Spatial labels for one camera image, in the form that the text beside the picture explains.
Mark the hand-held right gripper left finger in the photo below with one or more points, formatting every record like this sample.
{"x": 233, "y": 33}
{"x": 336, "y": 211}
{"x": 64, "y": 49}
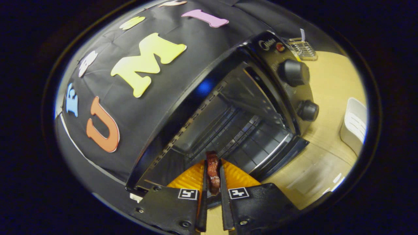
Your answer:
{"x": 169, "y": 209}

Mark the striped straw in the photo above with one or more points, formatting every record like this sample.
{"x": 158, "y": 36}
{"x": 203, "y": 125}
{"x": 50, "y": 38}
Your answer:
{"x": 302, "y": 34}

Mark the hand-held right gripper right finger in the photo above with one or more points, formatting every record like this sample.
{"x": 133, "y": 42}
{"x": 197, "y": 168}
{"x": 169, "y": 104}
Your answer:
{"x": 254, "y": 209}

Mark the white food tray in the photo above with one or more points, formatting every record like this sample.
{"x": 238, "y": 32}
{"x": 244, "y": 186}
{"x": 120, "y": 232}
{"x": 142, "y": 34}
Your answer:
{"x": 354, "y": 127}

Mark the black electric oven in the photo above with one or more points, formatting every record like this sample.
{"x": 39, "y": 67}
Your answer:
{"x": 235, "y": 130}

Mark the brown meat piece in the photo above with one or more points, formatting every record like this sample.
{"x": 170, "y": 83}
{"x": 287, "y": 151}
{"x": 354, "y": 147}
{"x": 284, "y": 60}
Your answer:
{"x": 213, "y": 169}

